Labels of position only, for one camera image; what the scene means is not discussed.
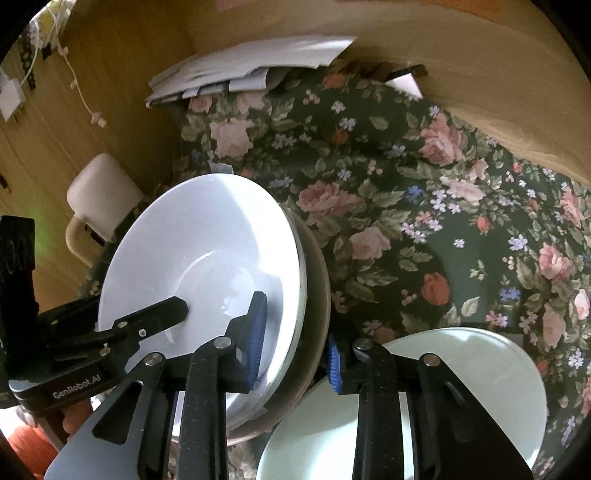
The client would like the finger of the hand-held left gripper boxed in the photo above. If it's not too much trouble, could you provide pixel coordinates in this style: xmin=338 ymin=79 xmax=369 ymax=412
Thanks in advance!
xmin=95 ymin=295 xmax=189 ymax=370
xmin=37 ymin=298 xmax=101 ymax=339

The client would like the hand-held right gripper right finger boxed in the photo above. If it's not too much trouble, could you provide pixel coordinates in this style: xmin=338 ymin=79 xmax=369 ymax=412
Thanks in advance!
xmin=327 ymin=335 xmax=534 ymax=480

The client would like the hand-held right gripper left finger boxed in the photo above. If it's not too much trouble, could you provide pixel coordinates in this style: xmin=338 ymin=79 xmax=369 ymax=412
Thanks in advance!
xmin=44 ymin=291 xmax=269 ymax=480

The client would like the dark brown plate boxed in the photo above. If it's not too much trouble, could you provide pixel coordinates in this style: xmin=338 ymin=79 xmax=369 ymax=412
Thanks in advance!
xmin=226 ymin=210 xmax=332 ymax=446

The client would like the white plate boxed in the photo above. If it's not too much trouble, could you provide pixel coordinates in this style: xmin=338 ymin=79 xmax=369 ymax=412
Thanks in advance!
xmin=98 ymin=173 xmax=308 ymax=430

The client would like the light green plate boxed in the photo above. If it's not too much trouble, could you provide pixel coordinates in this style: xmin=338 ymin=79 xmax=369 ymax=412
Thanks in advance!
xmin=255 ymin=328 xmax=549 ymax=480

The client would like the orange cloth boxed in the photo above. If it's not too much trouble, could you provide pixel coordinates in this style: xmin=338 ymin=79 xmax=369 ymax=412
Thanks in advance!
xmin=7 ymin=401 xmax=93 ymax=469

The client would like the pale mug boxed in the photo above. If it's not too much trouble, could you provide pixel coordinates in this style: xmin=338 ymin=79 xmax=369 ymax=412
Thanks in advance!
xmin=65 ymin=153 xmax=146 ymax=268

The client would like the floral tablecloth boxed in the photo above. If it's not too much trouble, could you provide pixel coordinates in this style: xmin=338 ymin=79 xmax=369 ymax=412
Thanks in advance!
xmin=78 ymin=60 xmax=591 ymax=480

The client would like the white charger adapter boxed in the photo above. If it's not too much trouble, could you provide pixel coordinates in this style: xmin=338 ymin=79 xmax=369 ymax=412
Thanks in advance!
xmin=0 ymin=76 xmax=26 ymax=121

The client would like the wooden desk hutch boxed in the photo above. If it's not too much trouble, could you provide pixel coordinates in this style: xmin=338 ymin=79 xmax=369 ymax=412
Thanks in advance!
xmin=0 ymin=0 xmax=591 ymax=324

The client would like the black lace band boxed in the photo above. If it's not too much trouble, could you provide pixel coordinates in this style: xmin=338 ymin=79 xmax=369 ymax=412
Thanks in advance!
xmin=18 ymin=23 xmax=42 ymax=90

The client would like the stack of white papers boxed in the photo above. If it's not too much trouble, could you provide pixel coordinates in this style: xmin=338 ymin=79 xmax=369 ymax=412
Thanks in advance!
xmin=145 ymin=34 xmax=358 ymax=109

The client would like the white card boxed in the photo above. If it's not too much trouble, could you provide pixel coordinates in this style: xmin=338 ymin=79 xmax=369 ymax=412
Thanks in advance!
xmin=383 ymin=65 xmax=428 ymax=100

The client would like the pale charging cable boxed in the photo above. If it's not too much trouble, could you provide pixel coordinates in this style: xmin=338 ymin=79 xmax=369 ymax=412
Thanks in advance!
xmin=28 ymin=9 xmax=108 ymax=127

